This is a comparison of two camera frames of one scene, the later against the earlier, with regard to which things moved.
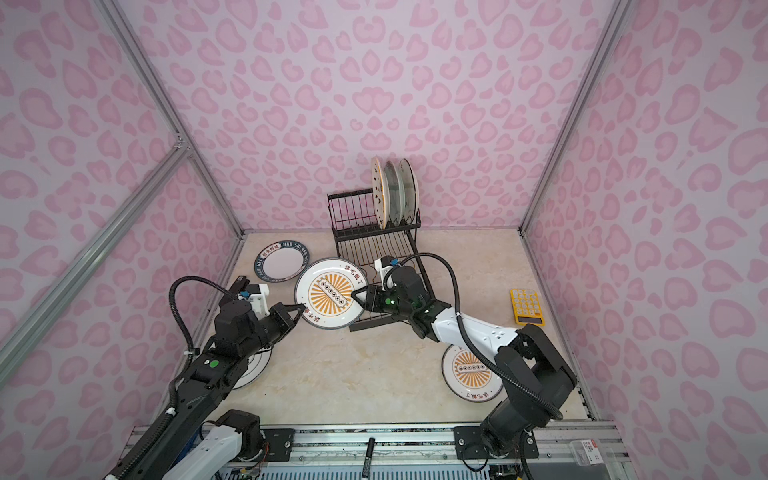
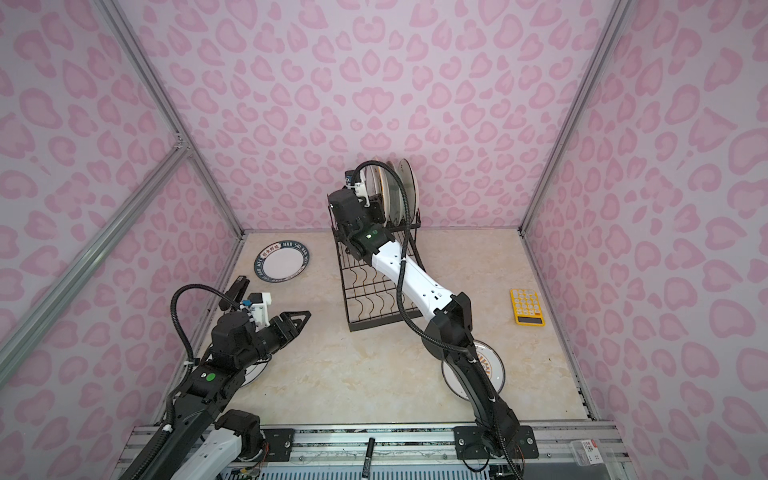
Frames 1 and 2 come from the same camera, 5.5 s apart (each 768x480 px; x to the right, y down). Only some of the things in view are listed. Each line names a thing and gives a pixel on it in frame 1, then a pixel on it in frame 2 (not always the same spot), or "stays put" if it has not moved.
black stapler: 240,284 stays put
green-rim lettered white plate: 281,261 stays put
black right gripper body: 389,302 -> 377,211
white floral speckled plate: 408,190 stays put
